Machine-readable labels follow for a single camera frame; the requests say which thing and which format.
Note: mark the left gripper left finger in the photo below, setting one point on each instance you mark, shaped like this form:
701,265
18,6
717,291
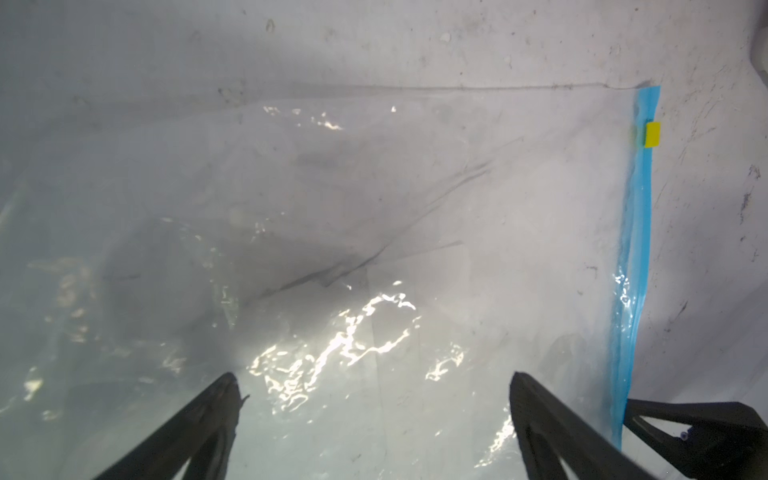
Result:
196,441

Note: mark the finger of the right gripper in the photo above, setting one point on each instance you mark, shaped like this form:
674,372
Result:
726,440

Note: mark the clear zip top bag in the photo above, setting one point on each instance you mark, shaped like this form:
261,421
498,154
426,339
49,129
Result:
372,267

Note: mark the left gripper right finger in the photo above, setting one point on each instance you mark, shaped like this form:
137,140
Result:
551,437

